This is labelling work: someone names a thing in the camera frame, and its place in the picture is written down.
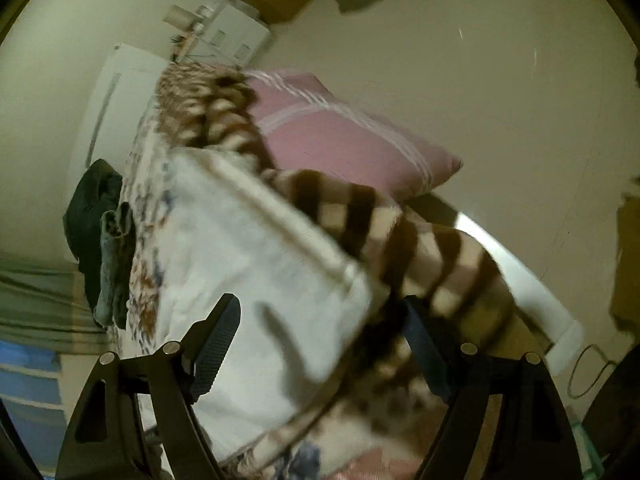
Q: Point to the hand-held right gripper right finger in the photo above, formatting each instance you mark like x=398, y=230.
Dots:
x=423, y=345

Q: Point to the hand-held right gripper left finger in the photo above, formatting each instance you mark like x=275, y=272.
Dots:
x=216, y=344

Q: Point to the brown checkered blanket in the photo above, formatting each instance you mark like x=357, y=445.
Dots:
x=380, y=240

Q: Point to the floral bed sheet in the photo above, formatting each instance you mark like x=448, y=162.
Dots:
x=145, y=240

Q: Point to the blue jeans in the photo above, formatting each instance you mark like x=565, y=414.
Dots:
x=114, y=270

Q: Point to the dark green garment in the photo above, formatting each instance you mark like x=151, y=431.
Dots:
x=92, y=220

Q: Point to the pink striped pillow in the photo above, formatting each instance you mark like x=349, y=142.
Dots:
x=340, y=135

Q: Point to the white door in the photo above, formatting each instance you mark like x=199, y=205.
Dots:
x=112, y=105

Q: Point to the white cabinet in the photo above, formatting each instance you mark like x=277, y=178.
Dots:
x=230, y=35

